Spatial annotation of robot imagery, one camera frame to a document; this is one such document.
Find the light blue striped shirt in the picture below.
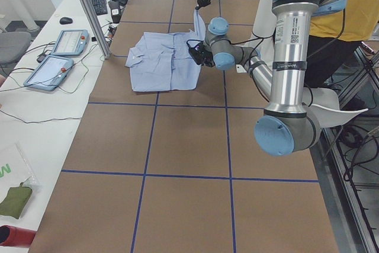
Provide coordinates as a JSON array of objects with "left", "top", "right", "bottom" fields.
[{"left": 126, "top": 10, "right": 205, "bottom": 92}]

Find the black keyboard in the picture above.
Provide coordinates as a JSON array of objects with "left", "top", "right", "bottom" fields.
[{"left": 90, "top": 0, "right": 108, "bottom": 15}]

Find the upper blue teach pendant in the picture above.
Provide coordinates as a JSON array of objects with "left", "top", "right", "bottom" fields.
[{"left": 50, "top": 30, "right": 89, "bottom": 56}]

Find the blue teach pendant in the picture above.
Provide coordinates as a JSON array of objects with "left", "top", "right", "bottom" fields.
[
  {"left": 23, "top": 55, "right": 74, "bottom": 91},
  {"left": 50, "top": 30, "right": 89, "bottom": 56}
]

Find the person in yellow shirt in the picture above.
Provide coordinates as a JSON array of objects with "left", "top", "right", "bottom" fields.
[{"left": 304, "top": 0, "right": 378, "bottom": 88}]

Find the black computer mouse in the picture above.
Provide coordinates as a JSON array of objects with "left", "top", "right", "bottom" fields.
[{"left": 59, "top": 17, "right": 73, "bottom": 25}]

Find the lower blue teach pendant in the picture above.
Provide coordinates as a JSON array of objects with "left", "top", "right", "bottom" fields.
[{"left": 23, "top": 55, "right": 74, "bottom": 91}]

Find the clear plastic bag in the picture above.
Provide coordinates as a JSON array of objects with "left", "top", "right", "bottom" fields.
[{"left": 0, "top": 143, "right": 41, "bottom": 221}]

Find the folded green cloth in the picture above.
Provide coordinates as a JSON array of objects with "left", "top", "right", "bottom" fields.
[{"left": 1, "top": 186, "right": 33, "bottom": 219}]

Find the red cylinder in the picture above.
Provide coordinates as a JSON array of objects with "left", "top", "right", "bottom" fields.
[{"left": 1, "top": 225, "right": 37, "bottom": 248}]

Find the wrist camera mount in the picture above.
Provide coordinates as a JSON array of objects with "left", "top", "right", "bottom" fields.
[{"left": 186, "top": 39, "right": 207, "bottom": 66}]

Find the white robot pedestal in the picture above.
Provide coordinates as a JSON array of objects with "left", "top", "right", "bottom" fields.
[{"left": 245, "top": 0, "right": 277, "bottom": 73}]

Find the aluminium frame post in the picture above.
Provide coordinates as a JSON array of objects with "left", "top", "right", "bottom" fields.
[{"left": 79, "top": 0, "right": 111, "bottom": 59}]

